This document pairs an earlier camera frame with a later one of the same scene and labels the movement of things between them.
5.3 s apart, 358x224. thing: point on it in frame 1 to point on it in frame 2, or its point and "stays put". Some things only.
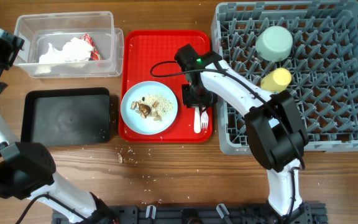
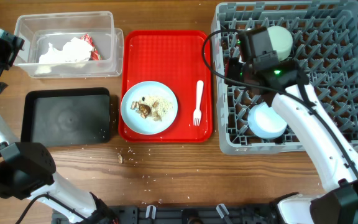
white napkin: x=76 y=50 stays put
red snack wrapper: x=95 y=55 stays put
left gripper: x=10 y=45 stays put
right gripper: x=188 y=97 to x=227 y=69
